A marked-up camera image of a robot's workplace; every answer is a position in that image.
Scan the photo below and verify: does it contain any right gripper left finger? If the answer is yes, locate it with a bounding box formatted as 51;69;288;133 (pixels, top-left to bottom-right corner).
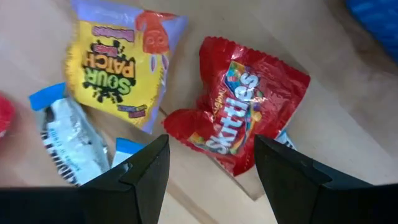
0;134;171;224

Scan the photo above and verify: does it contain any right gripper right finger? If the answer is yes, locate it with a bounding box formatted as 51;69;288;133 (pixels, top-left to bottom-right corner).
254;134;398;224

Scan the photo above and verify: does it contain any white blue Hershey's bar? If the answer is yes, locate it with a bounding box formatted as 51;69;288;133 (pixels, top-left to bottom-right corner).
28;82;111;187
111;138;147;169
275;129;297;152

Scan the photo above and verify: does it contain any red Skittles packet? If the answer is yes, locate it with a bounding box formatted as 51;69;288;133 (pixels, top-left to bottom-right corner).
162;36;312;177
0;95;16;139

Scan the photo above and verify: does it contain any yellow Sour Patch packet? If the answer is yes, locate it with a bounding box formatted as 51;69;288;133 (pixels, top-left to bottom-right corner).
64;0;188;134

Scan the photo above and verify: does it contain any blue plastic basket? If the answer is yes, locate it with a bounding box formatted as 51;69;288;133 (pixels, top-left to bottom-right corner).
345;0;398;65

